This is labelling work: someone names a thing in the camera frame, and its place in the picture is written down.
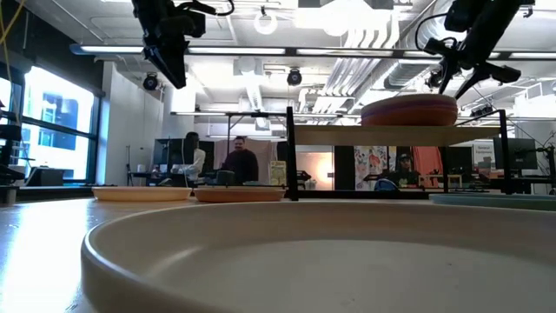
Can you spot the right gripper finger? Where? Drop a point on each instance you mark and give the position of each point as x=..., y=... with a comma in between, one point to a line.
x=471, y=82
x=447, y=80

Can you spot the orange plate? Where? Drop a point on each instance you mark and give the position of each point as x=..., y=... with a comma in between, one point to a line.
x=410, y=118

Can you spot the person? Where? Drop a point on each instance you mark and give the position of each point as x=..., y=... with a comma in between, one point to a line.
x=404, y=174
x=193, y=158
x=241, y=165

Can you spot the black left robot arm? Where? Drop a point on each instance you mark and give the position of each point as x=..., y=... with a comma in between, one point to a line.
x=174, y=8

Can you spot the grey plate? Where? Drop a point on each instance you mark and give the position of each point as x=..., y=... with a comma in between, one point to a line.
x=304, y=261

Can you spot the orange curtain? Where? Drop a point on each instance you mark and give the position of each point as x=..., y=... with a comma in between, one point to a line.
x=428, y=161

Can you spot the colourful poster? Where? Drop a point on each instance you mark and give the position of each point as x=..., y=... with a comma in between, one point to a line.
x=369, y=163

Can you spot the tan plate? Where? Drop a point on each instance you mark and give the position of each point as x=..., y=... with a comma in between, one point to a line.
x=239, y=195

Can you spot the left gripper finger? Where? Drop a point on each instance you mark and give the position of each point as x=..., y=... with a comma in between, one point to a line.
x=169, y=65

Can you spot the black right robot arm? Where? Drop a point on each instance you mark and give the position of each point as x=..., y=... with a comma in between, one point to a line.
x=486, y=21

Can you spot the large window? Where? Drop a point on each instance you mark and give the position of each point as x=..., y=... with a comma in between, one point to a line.
x=56, y=121

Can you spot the white sign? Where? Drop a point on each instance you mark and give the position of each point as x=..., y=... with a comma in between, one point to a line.
x=484, y=156

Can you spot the wooden shelf with black legs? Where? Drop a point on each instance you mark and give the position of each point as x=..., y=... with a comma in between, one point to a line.
x=391, y=135

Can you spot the yellow-green sign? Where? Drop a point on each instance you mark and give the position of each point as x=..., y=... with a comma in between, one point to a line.
x=278, y=172

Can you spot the black computer monitor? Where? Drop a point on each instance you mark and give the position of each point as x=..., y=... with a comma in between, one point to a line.
x=167, y=154
x=517, y=154

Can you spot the pale pink plate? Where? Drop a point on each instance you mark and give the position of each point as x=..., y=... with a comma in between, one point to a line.
x=141, y=194

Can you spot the black hanging spotlight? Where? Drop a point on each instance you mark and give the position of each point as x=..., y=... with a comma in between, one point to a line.
x=150, y=81
x=294, y=77

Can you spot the teal plate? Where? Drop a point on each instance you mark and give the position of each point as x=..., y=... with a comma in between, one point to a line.
x=495, y=202

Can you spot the ceiling light strip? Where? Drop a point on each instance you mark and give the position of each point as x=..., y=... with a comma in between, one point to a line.
x=106, y=49
x=236, y=51

